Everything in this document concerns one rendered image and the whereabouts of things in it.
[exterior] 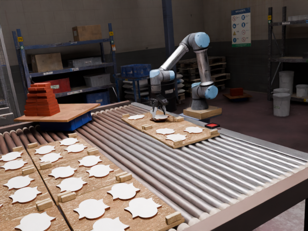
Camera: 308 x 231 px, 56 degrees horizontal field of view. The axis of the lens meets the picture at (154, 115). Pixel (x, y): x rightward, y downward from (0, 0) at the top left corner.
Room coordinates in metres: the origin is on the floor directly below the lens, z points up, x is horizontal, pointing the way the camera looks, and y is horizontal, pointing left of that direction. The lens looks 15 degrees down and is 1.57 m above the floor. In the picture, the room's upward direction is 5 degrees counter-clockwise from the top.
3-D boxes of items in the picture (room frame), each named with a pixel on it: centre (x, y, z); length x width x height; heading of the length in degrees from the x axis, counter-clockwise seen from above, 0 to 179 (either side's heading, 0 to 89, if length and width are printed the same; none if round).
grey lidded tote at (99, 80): (6.36, 1.15, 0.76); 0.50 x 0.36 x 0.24; 127
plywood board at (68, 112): (2.38, 0.78, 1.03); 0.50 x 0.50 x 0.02; 70
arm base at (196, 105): (2.49, -0.41, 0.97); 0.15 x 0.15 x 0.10
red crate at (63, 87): (5.89, 2.01, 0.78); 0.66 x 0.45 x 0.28; 121
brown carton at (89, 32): (6.33, 1.22, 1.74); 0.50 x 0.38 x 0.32; 121
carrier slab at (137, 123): (2.24, 0.03, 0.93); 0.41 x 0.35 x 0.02; 25
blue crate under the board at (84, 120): (2.34, 0.73, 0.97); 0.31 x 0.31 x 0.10; 70
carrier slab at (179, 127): (1.86, -0.16, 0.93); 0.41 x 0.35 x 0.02; 27
